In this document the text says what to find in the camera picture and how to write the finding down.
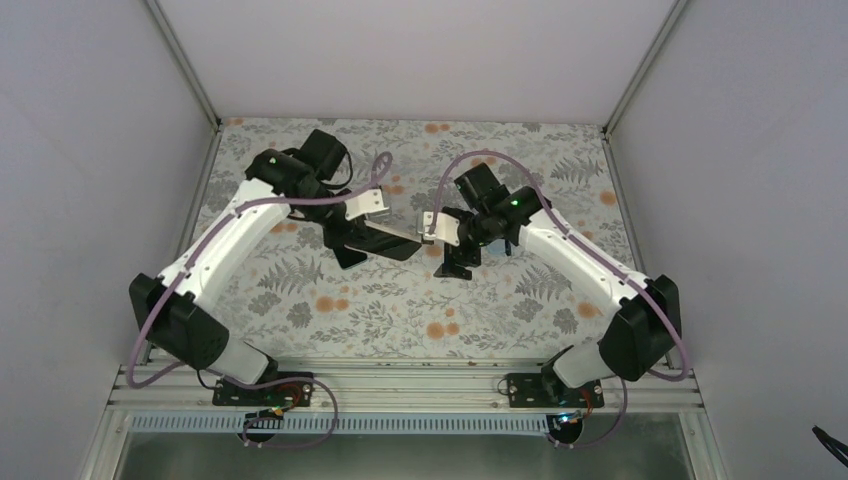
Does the green phone black screen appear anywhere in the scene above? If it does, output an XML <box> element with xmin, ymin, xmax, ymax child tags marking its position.
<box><xmin>333</xmin><ymin>248</ymin><xmax>368</xmax><ymax>270</ymax></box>

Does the light blue phone case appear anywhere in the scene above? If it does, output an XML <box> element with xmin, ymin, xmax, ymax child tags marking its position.
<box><xmin>485</xmin><ymin>239</ymin><xmax>513</xmax><ymax>257</ymax></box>

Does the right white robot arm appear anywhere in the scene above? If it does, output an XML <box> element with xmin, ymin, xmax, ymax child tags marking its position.
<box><xmin>419</xmin><ymin>165</ymin><xmax>681</xmax><ymax>408</ymax></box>

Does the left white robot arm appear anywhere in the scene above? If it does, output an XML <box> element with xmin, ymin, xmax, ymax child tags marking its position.
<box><xmin>129</xmin><ymin>129</ymin><xmax>421</xmax><ymax>405</ymax></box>

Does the floral patterned table mat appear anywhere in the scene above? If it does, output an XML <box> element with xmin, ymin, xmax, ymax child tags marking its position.
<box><xmin>196</xmin><ymin>117</ymin><xmax>633</xmax><ymax>359</ymax></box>

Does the black object at edge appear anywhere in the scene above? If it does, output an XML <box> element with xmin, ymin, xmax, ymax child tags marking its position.
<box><xmin>811</xmin><ymin>425</ymin><xmax>848</xmax><ymax>467</ymax></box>

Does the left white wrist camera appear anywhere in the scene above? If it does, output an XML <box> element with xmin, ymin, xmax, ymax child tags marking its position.
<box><xmin>344</xmin><ymin>188</ymin><xmax>391</xmax><ymax>220</ymax></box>

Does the aluminium mounting rail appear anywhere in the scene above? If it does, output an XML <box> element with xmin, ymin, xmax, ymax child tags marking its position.
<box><xmin>107</xmin><ymin>357</ymin><xmax>704</xmax><ymax>414</ymax></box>

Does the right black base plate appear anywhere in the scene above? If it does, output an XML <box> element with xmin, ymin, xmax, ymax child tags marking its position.
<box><xmin>503</xmin><ymin>373</ymin><xmax>605</xmax><ymax>409</ymax></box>

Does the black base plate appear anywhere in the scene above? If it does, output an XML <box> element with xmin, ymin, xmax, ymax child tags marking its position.
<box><xmin>503</xmin><ymin>373</ymin><xmax>605</xmax><ymax>409</ymax></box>
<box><xmin>212</xmin><ymin>371</ymin><xmax>314</xmax><ymax>409</ymax></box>

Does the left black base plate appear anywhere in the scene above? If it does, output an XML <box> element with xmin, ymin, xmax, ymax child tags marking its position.
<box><xmin>212</xmin><ymin>371</ymin><xmax>314</xmax><ymax>409</ymax></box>

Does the left aluminium corner post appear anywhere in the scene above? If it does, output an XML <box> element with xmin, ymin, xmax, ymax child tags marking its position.
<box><xmin>143</xmin><ymin>0</ymin><xmax>221</xmax><ymax>130</ymax></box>

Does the aluminium corner post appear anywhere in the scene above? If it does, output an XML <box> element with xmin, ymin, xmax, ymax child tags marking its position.
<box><xmin>603</xmin><ymin>0</ymin><xmax>689</xmax><ymax>140</ymax></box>
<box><xmin>143</xmin><ymin>0</ymin><xmax>221</xmax><ymax>130</ymax></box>

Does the slotted grey cable duct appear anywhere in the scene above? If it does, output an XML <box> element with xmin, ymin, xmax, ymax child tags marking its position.
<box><xmin>129</xmin><ymin>414</ymin><xmax>555</xmax><ymax>436</ymax></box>

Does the right aluminium corner post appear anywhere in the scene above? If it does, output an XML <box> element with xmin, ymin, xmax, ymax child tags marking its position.
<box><xmin>603</xmin><ymin>0</ymin><xmax>689</xmax><ymax>140</ymax></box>

